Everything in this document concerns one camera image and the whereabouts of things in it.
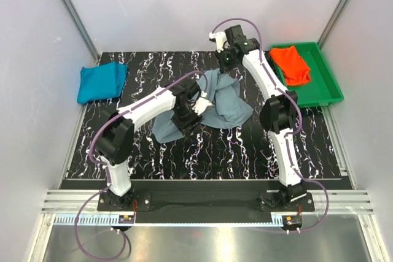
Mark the right aluminium frame post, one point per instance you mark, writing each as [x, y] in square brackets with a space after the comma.
[336, 14]

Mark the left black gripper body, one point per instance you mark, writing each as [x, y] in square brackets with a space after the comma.
[185, 116]

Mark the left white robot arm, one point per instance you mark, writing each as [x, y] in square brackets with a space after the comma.
[113, 143]

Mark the aluminium front rail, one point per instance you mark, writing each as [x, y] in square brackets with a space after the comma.
[82, 208]

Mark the grey-blue t shirt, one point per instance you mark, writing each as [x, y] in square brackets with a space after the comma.
[228, 110]

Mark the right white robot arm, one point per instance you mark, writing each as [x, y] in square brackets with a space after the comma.
[280, 109]

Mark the aluminium frame post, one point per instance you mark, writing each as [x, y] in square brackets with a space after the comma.
[336, 14]
[81, 29]

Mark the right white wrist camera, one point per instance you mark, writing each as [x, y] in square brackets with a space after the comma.
[220, 39]

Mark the left aluminium frame post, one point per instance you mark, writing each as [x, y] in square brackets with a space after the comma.
[81, 29]

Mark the orange t shirt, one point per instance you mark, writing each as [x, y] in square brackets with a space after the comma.
[295, 70]

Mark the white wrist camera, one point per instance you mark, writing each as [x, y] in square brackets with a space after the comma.
[220, 39]
[201, 105]

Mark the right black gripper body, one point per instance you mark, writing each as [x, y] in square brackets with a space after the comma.
[225, 60]

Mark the green plastic tray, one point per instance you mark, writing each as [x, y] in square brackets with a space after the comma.
[323, 89]

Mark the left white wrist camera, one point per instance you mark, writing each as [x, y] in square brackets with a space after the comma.
[201, 105]

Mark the teal folded t shirt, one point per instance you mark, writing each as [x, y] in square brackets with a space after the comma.
[101, 82]

